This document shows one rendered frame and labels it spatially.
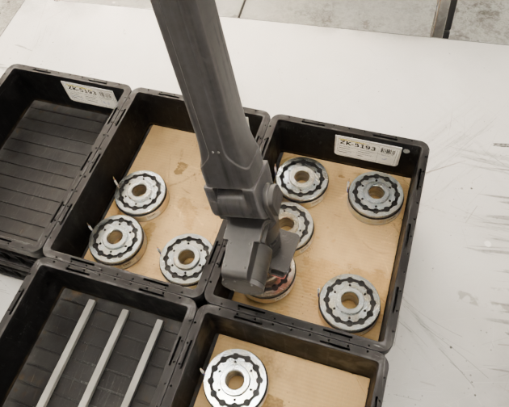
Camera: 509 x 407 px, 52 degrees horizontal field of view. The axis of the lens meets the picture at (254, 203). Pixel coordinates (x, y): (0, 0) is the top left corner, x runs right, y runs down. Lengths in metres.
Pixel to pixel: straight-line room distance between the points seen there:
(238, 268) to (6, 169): 0.72
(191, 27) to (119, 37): 1.11
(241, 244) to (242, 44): 0.93
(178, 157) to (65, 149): 0.25
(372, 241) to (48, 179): 0.68
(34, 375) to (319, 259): 0.53
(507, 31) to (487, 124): 1.39
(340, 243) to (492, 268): 0.34
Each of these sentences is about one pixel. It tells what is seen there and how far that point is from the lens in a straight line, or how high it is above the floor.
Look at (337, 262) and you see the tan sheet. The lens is 0.97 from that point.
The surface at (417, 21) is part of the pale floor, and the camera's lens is 2.69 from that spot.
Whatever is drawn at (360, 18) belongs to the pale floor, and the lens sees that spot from 2.67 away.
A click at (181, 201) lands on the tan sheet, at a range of 1.05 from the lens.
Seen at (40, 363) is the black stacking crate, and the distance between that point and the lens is 1.01.
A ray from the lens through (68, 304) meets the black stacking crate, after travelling 1.03.
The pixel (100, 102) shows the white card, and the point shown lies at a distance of 1.21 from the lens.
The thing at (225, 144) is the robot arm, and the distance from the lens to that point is 0.58.
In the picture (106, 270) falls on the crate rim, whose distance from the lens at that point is 0.91.
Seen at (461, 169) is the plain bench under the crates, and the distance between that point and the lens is 1.27.
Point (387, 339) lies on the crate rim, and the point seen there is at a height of 0.93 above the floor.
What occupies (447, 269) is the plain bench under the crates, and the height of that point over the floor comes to 0.70.
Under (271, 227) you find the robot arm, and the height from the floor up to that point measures 1.10.
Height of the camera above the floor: 1.71
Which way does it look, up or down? 59 degrees down
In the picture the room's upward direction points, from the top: 9 degrees counter-clockwise
